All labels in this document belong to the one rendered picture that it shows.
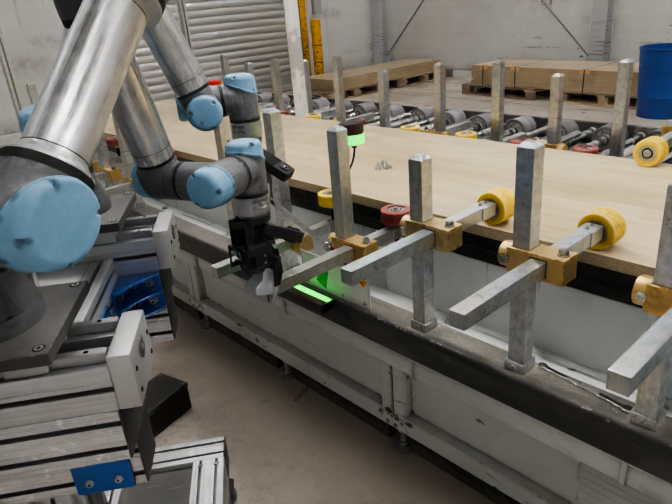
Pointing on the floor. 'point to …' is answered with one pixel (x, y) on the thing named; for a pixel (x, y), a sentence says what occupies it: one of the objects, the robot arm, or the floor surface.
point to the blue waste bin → (655, 82)
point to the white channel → (296, 57)
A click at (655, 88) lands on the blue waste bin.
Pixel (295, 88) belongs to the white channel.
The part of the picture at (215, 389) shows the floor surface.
